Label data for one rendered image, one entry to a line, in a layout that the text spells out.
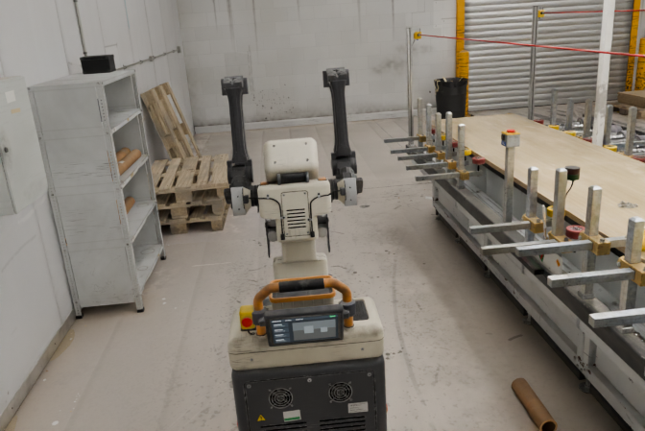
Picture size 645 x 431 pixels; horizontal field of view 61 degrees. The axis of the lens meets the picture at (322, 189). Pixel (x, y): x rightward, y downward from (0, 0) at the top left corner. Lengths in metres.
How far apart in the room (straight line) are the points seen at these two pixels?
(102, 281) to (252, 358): 2.16
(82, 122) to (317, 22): 6.69
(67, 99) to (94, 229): 0.84
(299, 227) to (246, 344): 0.48
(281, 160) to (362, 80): 7.94
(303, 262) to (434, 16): 8.31
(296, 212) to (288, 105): 7.87
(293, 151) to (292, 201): 0.19
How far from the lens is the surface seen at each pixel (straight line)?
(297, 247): 2.20
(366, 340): 1.96
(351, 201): 2.17
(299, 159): 2.11
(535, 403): 2.89
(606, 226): 2.67
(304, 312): 1.80
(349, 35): 9.91
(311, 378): 2.02
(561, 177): 2.50
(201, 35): 9.87
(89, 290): 4.03
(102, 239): 3.86
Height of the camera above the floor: 1.84
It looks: 17 degrees down
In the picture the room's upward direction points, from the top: 4 degrees counter-clockwise
